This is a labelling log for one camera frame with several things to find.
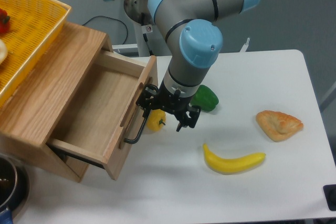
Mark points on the dark metal pot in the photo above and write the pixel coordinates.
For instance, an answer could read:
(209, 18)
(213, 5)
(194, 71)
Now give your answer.
(15, 188)

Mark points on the yellow plastic basket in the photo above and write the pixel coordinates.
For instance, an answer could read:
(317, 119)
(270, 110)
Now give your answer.
(34, 25)

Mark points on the baked pastry slice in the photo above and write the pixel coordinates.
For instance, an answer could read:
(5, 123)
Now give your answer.
(278, 126)

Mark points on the yellow banana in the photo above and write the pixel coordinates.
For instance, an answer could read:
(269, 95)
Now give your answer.
(233, 165)

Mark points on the black drawer handle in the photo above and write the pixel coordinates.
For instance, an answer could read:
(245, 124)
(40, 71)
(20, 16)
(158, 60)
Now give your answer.
(136, 127)

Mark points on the white round food item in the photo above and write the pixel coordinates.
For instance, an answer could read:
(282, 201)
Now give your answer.
(3, 51)

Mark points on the green bell pepper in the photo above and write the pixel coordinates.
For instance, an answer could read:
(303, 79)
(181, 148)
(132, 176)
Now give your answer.
(205, 98)

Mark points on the wooden top drawer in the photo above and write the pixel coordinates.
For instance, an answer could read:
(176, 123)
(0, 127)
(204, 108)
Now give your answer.
(96, 121)

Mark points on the black corner device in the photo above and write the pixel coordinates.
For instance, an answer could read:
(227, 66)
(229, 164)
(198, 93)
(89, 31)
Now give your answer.
(330, 196)

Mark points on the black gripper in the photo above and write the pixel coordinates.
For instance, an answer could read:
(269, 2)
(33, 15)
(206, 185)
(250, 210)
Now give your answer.
(152, 98)

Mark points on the yellow bell pepper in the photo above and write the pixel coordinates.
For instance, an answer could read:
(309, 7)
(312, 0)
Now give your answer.
(156, 120)

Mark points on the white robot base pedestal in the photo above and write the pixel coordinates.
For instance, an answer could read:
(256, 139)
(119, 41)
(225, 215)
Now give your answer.
(148, 37)

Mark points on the wooden drawer cabinet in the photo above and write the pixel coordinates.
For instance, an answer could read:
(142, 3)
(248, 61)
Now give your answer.
(29, 117)

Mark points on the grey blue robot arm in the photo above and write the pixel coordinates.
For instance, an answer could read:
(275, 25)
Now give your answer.
(188, 29)

